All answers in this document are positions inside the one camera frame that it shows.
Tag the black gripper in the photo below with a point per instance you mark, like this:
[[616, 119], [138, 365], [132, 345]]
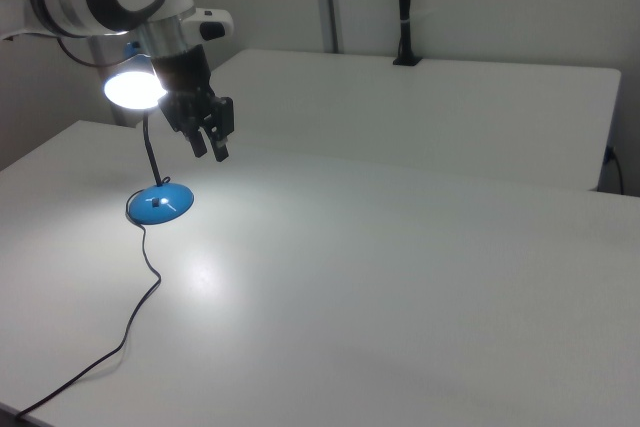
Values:
[[187, 82]]

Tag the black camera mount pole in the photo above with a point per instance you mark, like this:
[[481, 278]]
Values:
[[406, 7]]

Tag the blue gooseneck desk lamp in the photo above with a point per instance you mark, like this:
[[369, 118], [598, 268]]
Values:
[[159, 202]]

